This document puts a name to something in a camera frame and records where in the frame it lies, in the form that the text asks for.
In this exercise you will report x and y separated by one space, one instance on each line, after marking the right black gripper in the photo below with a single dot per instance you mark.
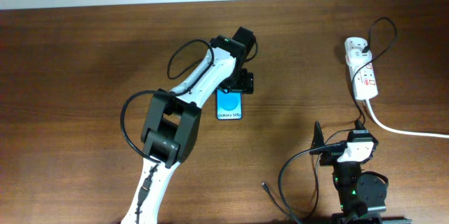
330 159

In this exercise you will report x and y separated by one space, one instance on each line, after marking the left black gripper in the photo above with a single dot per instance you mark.
246 83

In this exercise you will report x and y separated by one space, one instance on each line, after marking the blue Galaxy smartphone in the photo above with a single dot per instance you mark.
229 106

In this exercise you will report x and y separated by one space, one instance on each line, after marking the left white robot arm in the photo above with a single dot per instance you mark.
172 123

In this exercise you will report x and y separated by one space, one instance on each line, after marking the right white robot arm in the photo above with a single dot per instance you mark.
361 193

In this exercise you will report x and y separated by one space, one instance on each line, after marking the white USB charger plug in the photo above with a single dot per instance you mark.
356 57

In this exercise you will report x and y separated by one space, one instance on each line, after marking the white power strip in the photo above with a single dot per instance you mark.
365 86

